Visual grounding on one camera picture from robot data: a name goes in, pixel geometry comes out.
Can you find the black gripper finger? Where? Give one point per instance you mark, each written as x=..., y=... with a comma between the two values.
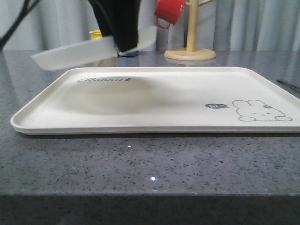
x=118, y=18

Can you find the white round plate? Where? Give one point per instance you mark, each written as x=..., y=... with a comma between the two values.
x=77, y=54

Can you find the silver metal fork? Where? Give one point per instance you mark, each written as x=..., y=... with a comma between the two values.
x=289, y=84

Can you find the yellow mug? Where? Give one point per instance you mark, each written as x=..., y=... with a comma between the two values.
x=95, y=34

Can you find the blue mug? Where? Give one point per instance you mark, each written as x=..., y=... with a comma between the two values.
x=128, y=54

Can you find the red hanging mug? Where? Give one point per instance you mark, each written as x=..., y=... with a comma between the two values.
x=169, y=11

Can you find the wooden mug tree stand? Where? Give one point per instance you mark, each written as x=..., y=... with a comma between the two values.
x=190, y=52

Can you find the cream rabbit serving tray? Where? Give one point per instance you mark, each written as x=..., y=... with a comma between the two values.
x=157, y=100

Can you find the grey curtain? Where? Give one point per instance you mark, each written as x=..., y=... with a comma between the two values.
x=261, y=25

